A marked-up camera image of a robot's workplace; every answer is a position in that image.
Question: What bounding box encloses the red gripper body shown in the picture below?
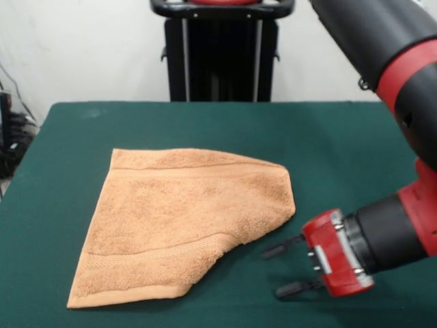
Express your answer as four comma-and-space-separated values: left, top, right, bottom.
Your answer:
301, 208, 376, 298

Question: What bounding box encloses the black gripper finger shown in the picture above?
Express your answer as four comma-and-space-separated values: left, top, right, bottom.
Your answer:
262, 234, 306, 261
275, 279, 324, 299

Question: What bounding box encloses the peach terry towel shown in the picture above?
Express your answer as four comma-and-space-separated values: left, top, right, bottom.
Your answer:
66, 147, 297, 310

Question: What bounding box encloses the dark green table cloth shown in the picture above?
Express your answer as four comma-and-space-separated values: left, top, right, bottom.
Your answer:
0, 100, 437, 328

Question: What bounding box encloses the black bag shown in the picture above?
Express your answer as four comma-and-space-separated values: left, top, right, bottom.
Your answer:
0, 139, 27, 179

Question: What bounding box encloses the black box with red mark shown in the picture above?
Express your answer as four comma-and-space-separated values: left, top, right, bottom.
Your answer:
0, 91, 14, 151

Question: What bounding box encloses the black robot pedestal with handle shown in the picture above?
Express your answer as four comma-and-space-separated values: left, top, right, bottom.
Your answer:
149, 0, 294, 103

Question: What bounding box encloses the black cable bundle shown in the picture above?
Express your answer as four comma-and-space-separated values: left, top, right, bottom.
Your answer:
8, 111, 39, 138

